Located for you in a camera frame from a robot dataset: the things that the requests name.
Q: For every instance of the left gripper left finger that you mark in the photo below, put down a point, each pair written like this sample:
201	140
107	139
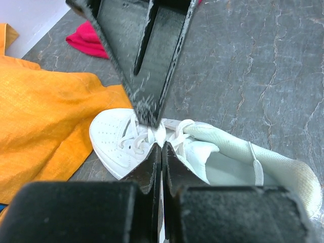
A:
119	211

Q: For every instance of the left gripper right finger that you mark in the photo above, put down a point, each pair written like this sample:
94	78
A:
197	212

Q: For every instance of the red folded cloth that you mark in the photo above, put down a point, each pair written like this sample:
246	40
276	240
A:
85	38

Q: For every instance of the white sneaker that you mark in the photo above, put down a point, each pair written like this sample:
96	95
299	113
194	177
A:
215	156

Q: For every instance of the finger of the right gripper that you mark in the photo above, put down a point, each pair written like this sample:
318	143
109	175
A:
143	40

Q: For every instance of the orange Mickey Mouse pillow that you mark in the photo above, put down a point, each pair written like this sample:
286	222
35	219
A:
45	119

